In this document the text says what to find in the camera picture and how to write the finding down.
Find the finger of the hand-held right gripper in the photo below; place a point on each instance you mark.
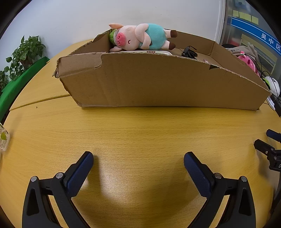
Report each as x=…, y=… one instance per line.
x=262, y=145
x=274, y=134

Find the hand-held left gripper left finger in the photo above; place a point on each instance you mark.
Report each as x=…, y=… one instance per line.
x=80, y=173

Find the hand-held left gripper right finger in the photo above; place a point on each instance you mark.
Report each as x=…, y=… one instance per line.
x=196, y=173

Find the brown cardboard box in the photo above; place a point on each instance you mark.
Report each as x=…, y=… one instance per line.
x=153, y=83

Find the white and green plush toy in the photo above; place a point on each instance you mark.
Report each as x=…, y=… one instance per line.
x=272, y=82

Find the hot pink plush toy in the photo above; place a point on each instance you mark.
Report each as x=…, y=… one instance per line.
x=247, y=60

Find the beige cloth bag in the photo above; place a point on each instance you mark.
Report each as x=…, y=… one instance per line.
x=248, y=49

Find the green board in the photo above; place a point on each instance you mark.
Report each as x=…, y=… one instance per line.
x=22, y=81

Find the yellow sticky note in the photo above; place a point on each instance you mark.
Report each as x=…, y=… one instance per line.
x=244, y=15
x=236, y=13
x=254, y=19

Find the black sunglasses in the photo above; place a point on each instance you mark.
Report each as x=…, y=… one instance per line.
x=188, y=53

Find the green potted plant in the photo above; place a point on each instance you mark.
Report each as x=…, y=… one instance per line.
x=26, y=50

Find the pink pig plush teal outfit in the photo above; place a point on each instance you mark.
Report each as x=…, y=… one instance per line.
x=136, y=37

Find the blue wall sign band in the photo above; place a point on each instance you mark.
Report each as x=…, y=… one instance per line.
x=245, y=27

